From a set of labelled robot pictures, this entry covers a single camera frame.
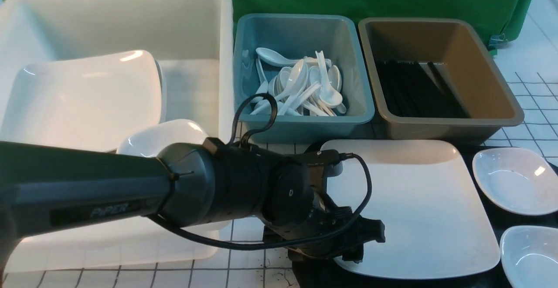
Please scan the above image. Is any teal plastic bin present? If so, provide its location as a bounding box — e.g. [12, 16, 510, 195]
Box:
[233, 14, 375, 144]

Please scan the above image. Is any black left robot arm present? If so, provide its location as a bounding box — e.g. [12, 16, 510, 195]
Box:
[1, 137, 385, 270]

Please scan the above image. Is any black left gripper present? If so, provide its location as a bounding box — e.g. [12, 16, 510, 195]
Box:
[262, 150, 385, 264]

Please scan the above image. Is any black plastic tray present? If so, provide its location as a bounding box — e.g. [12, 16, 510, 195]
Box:
[292, 145, 557, 288]

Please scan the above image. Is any top white square plate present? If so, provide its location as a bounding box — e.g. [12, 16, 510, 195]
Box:
[1, 50, 161, 152]

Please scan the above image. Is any large white plastic bin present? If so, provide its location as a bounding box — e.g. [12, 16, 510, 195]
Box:
[1, 0, 234, 273]

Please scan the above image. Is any white square rice plate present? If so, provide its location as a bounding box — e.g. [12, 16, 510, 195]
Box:
[321, 139, 500, 280]

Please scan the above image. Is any pile of white spoons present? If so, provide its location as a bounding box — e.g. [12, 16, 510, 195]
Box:
[255, 47, 347, 117]

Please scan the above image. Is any olive brown plastic bin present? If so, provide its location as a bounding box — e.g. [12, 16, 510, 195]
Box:
[357, 18, 524, 145]

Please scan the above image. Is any pile of black chopsticks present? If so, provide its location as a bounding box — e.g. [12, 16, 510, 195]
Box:
[375, 60, 470, 119]

